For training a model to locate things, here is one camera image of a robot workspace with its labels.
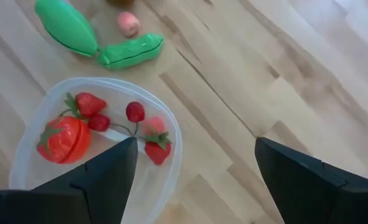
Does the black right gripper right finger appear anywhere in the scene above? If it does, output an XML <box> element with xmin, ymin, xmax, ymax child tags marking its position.
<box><xmin>254</xmin><ymin>136</ymin><xmax>368</xmax><ymax>224</ymax></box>

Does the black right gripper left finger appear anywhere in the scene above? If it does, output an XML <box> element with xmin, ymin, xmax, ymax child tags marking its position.
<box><xmin>0</xmin><ymin>136</ymin><xmax>139</xmax><ymax>224</ymax></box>

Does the red tomato toy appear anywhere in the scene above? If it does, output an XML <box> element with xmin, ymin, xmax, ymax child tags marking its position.
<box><xmin>36</xmin><ymin>116</ymin><xmax>92</xmax><ymax>165</ymax></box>

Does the red strawberry toy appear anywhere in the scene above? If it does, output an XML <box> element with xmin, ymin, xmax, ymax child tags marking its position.
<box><xmin>139</xmin><ymin>132</ymin><xmax>172</xmax><ymax>166</ymax></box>
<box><xmin>64</xmin><ymin>91</ymin><xmax>108</xmax><ymax>119</ymax></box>

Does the green cucumber toy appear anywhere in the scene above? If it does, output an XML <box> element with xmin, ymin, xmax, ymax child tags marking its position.
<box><xmin>97</xmin><ymin>33</ymin><xmax>165</xmax><ymax>71</ymax></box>

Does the green corn husk toy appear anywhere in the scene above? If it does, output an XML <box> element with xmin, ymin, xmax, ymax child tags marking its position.
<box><xmin>34</xmin><ymin>0</ymin><xmax>99</xmax><ymax>58</ymax></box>

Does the pink peach toy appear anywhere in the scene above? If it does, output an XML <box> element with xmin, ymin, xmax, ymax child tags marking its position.
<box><xmin>117</xmin><ymin>11</ymin><xmax>140</xmax><ymax>38</ymax></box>
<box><xmin>142</xmin><ymin>116</ymin><xmax>166</xmax><ymax>136</ymax></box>

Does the brown kiwi toy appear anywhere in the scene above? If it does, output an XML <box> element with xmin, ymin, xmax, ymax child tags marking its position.
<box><xmin>106</xmin><ymin>0</ymin><xmax>135</xmax><ymax>7</ymax></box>

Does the clear plastic tupperware container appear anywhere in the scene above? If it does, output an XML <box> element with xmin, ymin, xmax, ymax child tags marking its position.
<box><xmin>9</xmin><ymin>77</ymin><xmax>183</xmax><ymax>224</ymax></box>

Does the red cherry pair toy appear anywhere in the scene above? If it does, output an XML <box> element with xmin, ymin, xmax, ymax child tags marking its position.
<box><xmin>87</xmin><ymin>101</ymin><xmax>145</xmax><ymax>138</ymax></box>

